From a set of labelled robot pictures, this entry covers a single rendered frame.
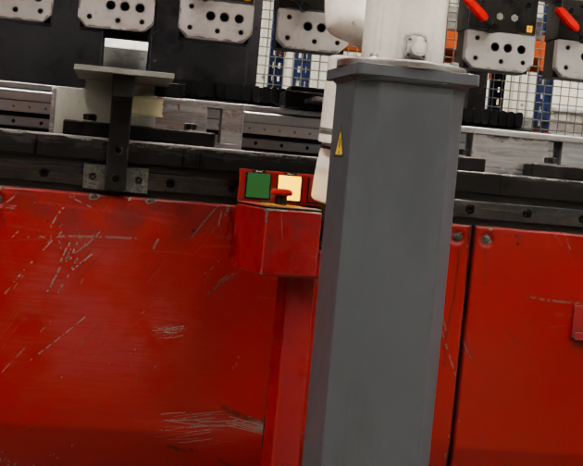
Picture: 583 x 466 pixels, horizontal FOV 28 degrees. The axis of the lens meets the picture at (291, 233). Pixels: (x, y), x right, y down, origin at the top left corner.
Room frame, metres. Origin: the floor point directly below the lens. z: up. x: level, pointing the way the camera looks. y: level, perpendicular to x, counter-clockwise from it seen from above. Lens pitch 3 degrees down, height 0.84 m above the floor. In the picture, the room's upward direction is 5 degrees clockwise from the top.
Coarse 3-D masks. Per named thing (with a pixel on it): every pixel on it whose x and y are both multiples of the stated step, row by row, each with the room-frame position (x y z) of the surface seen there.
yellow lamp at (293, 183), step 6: (282, 180) 2.16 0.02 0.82; (288, 180) 2.16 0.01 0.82; (294, 180) 2.16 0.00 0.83; (300, 180) 2.17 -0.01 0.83; (282, 186) 2.16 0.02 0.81; (288, 186) 2.16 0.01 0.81; (294, 186) 2.17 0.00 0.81; (300, 186) 2.17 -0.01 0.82; (294, 192) 2.17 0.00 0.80; (288, 198) 2.16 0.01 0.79; (294, 198) 2.17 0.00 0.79
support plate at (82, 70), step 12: (84, 72) 2.16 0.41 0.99; (96, 72) 2.13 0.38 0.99; (108, 72) 2.10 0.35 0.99; (120, 72) 2.10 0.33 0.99; (132, 72) 2.11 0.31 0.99; (144, 72) 2.11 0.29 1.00; (156, 72) 2.11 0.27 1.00; (144, 84) 2.35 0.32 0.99; (156, 84) 2.32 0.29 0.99; (168, 84) 2.29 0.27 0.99
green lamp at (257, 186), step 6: (252, 174) 2.13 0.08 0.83; (258, 174) 2.14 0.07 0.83; (264, 174) 2.14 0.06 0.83; (252, 180) 2.13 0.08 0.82; (258, 180) 2.14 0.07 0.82; (264, 180) 2.14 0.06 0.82; (246, 186) 2.13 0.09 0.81; (252, 186) 2.13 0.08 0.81; (258, 186) 2.14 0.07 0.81; (264, 186) 2.14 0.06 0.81; (246, 192) 2.13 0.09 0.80; (252, 192) 2.13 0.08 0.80; (258, 192) 2.14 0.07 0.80; (264, 192) 2.14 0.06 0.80; (264, 198) 2.14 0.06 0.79
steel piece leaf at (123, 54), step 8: (112, 40) 2.29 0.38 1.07; (120, 40) 2.30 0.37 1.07; (128, 40) 2.30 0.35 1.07; (104, 48) 2.29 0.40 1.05; (112, 48) 2.29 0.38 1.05; (120, 48) 2.29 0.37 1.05; (128, 48) 2.29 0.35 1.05; (136, 48) 2.29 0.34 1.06; (144, 48) 2.30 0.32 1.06; (104, 56) 2.31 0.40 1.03; (112, 56) 2.31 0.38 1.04; (120, 56) 2.31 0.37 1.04; (128, 56) 2.31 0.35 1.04; (136, 56) 2.31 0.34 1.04; (144, 56) 2.31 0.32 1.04; (104, 64) 2.33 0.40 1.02; (112, 64) 2.33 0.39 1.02; (120, 64) 2.33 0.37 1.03; (128, 64) 2.33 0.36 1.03; (136, 64) 2.33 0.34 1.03; (144, 64) 2.33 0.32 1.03
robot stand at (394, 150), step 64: (384, 128) 1.62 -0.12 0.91; (448, 128) 1.64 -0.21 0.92; (384, 192) 1.62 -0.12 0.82; (448, 192) 1.65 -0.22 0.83; (384, 256) 1.62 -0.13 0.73; (448, 256) 1.67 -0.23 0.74; (320, 320) 1.71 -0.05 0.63; (384, 320) 1.63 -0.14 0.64; (320, 384) 1.68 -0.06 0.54; (384, 384) 1.63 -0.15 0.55; (320, 448) 1.64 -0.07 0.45; (384, 448) 1.63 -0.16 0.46
